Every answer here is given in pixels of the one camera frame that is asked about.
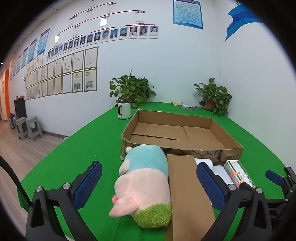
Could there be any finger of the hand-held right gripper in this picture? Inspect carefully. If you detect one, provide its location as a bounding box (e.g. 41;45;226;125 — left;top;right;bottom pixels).
265;166;296;202
266;197;296;230

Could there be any black cabinet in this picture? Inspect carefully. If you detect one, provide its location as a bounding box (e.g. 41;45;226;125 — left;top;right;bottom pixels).
14;96;27;121

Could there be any black cable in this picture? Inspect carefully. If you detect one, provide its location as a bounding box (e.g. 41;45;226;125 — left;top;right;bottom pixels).
0;155;31;207

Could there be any row of blue notice boards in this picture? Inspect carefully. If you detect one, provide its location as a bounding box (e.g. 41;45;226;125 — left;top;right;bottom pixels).
9;28;51;81

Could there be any green white medicine box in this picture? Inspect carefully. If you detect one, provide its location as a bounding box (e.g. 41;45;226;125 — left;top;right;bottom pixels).
224;160;256;190

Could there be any brown cardboard divider tray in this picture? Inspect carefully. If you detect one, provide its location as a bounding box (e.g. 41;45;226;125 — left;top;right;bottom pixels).
165;154;216;241

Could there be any pink blue green plush toy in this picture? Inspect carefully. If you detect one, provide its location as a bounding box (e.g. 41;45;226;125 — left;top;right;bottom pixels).
109;145;173;229

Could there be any group of framed wall certificates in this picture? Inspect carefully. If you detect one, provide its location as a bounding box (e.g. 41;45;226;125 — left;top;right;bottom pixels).
24;46;99;100

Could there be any green table cloth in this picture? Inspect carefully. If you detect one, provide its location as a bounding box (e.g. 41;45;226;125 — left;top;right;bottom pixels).
17;101;296;241

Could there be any wall chart of portrait photos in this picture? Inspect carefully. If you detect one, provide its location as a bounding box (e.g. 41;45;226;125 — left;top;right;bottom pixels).
47;0;159;59

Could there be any white rounded case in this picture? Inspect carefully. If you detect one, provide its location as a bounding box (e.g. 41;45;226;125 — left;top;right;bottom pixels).
212;165;232;185

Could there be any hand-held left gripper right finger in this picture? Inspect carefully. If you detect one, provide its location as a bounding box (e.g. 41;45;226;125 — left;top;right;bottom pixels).
196;162;273;241

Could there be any white mug with black handle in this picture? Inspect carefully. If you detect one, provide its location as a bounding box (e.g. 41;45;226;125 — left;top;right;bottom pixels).
117;100;132;120

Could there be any blue wall decal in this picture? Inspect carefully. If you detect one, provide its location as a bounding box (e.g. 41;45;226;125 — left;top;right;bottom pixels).
225;5;264;42

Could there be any potted green plant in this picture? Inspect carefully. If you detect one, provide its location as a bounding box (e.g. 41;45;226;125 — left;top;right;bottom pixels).
109;69;156;109
193;77;232;116

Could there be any large blue notice poster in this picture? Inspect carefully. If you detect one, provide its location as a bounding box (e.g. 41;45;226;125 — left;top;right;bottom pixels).
173;0;203;30

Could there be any orange wall panel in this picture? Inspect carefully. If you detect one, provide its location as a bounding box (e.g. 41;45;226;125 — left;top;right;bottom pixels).
4;69;11;121

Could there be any grey plastic stool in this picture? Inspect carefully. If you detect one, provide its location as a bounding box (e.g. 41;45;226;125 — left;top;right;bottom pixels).
16;117;28;141
26;115;43;142

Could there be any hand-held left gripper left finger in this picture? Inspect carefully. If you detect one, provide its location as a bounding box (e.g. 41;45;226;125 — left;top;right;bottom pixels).
25;161;103;241

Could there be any large cardboard box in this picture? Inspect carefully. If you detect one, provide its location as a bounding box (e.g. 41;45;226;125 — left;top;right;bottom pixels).
120;109;244;163

